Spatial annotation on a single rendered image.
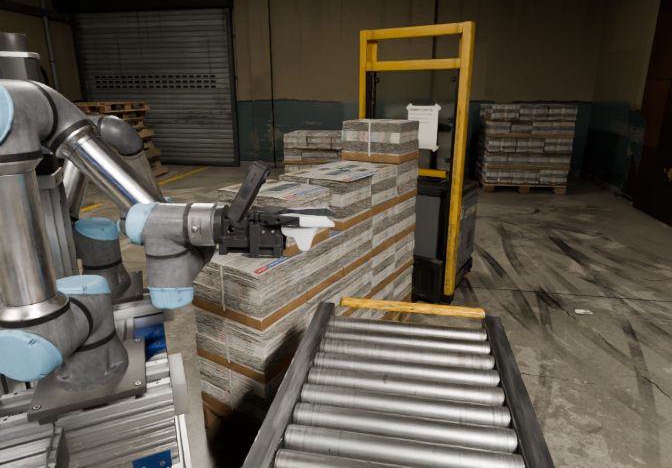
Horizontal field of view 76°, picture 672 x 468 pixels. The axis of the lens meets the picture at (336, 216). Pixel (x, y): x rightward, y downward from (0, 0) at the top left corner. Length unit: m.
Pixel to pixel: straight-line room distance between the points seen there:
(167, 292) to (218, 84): 8.49
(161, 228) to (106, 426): 0.57
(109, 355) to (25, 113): 0.55
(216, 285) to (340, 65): 7.14
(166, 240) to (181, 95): 8.83
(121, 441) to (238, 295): 0.65
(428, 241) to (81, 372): 2.55
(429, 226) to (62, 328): 2.61
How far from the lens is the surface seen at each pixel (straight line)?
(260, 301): 1.61
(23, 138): 0.89
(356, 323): 1.31
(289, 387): 1.06
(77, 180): 1.71
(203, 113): 9.41
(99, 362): 1.13
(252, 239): 0.75
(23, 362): 0.99
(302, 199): 1.69
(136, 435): 1.26
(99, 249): 1.55
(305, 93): 8.69
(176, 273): 0.82
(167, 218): 0.79
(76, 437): 1.23
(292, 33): 8.82
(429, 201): 3.16
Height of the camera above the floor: 1.44
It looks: 16 degrees down
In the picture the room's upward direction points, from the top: straight up
